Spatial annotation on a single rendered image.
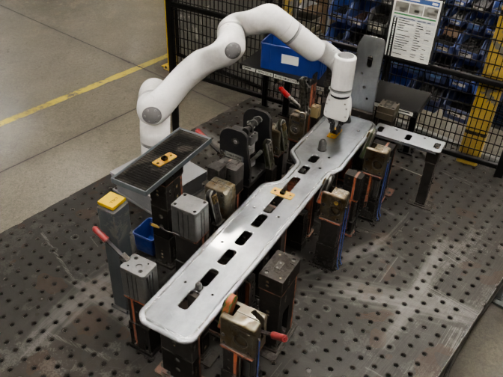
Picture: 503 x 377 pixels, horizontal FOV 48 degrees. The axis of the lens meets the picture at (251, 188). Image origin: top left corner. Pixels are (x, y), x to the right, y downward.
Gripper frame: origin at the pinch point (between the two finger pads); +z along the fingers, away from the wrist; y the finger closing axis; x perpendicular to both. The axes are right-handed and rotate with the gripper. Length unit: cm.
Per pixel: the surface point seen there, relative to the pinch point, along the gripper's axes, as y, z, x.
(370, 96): 4.9, -4.0, 26.5
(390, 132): 19.1, 3.4, 14.7
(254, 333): 24, -1, -109
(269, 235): 7, 4, -69
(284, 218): 6, 4, -58
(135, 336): -19, 28, -109
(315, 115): -11.6, 0.8, 6.1
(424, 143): 33.7, 3.4, 14.4
